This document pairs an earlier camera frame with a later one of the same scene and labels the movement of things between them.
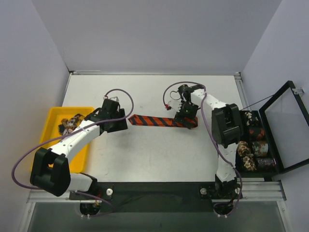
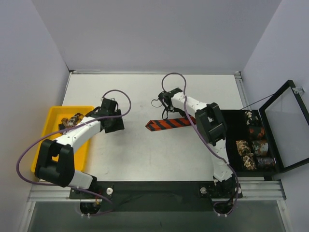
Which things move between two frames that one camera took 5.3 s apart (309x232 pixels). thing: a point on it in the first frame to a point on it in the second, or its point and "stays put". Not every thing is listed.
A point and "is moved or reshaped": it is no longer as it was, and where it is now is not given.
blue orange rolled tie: (259, 148) stays put
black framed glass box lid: (287, 117) stays put
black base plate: (157, 196) stays put
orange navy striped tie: (144, 120) is moved or reshaped
